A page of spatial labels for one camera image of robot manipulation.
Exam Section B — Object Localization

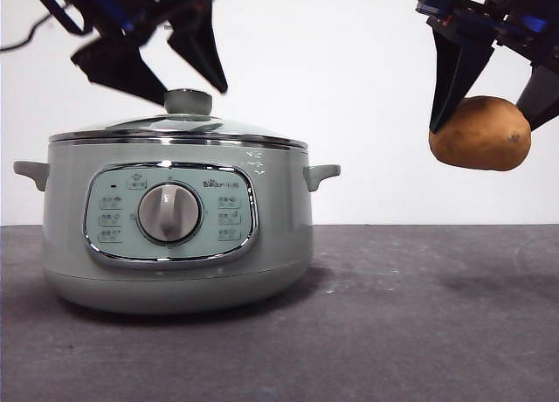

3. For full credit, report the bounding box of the glass lid with green knob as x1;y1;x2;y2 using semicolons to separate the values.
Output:
47;88;307;150

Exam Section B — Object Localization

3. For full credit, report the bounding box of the brown potato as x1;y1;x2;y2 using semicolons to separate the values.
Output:
428;95;533;172

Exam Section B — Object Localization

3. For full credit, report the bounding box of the pale green electric pot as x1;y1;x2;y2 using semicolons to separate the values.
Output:
12;138;342;315

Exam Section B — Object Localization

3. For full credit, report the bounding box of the black cable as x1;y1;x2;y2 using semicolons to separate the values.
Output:
0;8;84;52

